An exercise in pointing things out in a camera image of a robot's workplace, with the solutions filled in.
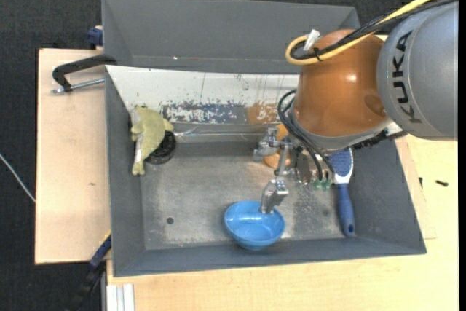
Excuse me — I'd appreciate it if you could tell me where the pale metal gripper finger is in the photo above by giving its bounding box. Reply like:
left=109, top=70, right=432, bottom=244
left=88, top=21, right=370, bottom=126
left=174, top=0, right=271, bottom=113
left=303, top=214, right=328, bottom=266
left=259, top=178, right=277, bottom=213
left=268, top=181, right=291, bottom=214

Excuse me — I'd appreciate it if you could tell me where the orange round fruit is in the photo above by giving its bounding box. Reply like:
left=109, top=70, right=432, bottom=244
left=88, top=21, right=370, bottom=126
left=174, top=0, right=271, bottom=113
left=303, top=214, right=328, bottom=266
left=263, top=148, right=292, bottom=169

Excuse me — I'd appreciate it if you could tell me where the silver metal tool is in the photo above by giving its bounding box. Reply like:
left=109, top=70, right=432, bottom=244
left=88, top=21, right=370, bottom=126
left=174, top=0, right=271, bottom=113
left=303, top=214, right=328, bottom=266
left=253, top=127, right=280, bottom=162

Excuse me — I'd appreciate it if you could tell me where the blue bowl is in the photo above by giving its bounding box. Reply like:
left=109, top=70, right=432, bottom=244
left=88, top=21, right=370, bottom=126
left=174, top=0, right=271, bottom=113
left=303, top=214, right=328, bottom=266
left=223, top=200, right=286, bottom=251

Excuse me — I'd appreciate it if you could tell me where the grey metal bin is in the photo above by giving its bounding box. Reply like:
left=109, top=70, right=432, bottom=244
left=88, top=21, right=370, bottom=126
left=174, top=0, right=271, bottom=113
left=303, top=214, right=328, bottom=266
left=100, top=0, right=427, bottom=277

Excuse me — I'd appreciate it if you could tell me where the blue and white brush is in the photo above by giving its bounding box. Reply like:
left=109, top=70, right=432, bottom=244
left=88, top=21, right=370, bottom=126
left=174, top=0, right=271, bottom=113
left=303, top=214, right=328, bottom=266
left=326, top=147, right=356, bottom=238

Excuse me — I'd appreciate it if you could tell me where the green toy animal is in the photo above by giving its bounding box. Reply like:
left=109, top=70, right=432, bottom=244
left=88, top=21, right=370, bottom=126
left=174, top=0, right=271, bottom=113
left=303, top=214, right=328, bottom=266
left=130, top=106, right=175, bottom=176

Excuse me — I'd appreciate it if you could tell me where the black ring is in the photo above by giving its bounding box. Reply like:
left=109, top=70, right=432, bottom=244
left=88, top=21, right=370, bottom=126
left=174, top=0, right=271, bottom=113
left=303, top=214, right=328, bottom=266
left=144, top=130, right=178, bottom=165

